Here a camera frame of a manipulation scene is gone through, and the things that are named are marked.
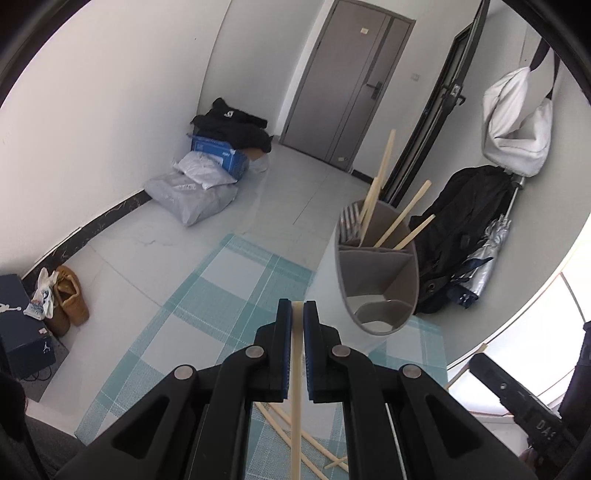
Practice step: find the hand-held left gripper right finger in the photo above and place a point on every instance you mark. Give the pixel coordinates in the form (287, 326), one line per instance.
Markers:
(308, 350)

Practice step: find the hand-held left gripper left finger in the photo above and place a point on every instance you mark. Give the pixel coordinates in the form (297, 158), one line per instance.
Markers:
(287, 350)

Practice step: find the white and grey utensil holder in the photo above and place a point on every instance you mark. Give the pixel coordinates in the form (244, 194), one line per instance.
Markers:
(369, 272)

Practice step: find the metal fork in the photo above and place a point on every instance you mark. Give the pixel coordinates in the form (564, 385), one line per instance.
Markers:
(346, 221)
(356, 224)

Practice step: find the white shoulder bag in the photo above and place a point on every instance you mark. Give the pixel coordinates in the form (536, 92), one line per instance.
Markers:
(512, 134)

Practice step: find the bright window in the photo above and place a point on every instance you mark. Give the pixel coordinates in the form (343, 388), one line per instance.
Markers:
(521, 332)

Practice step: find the teal checked tablecloth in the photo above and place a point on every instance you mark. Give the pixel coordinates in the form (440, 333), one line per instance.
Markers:
(207, 314)

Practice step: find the silver folded umbrella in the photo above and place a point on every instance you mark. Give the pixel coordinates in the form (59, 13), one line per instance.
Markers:
(489, 249)

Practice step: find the grey parcel bag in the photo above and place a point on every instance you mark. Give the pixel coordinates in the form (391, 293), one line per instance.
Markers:
(189, 201)

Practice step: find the brown cardboard box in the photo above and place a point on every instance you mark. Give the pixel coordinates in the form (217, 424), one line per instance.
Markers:
(256, 159)

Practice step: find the blue cardboard box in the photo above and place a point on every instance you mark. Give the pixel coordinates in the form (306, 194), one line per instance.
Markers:
(217, 150)

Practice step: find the black clothing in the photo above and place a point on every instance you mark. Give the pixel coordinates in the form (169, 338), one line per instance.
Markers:
(231, 124)

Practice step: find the white printed plastic bag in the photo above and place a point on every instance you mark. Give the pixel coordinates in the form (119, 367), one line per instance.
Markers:
(41, 300)

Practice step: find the dark blue shoe box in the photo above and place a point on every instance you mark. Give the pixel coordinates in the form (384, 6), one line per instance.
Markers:
(18, 332)

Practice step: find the grey door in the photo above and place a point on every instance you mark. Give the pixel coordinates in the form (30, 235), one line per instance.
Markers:
(341, 83)

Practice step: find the dark cloth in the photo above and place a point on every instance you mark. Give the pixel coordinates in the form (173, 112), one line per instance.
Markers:
(11, 406)

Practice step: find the black door lock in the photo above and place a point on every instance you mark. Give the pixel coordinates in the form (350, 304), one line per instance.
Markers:
(455, 94)

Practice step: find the glass door with dark frame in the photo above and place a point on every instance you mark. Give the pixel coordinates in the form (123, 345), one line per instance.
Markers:
(455, 60)

